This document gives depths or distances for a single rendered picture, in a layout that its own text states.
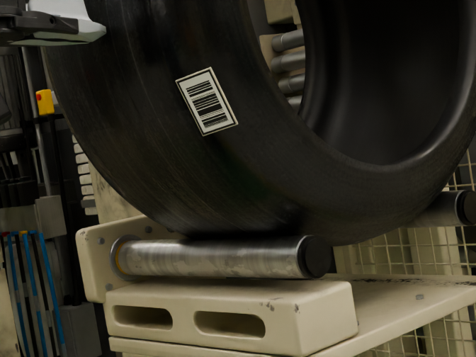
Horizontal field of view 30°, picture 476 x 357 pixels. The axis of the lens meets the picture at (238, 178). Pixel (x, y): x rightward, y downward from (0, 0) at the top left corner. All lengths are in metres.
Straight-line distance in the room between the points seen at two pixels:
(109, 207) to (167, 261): 0.25
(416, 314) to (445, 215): 0.15
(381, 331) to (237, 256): 0.18
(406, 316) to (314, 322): 0.15
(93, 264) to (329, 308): 0.36
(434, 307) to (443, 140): 0.19
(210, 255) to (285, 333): 0.15
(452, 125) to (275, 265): 0.29
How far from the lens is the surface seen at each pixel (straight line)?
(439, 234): 1.61
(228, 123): 0.84
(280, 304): 0.91
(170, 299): 1.05
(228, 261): 0.98
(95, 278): 1.15
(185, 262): 1.04
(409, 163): 1.01
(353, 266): 1.53
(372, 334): 0.98
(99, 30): 0.88
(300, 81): 1.53
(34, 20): 0.81
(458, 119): 1.10
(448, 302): 1.08
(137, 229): 1.19
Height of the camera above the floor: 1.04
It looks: 3 degrees down
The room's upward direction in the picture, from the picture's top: 10 degrees counter-clockwise
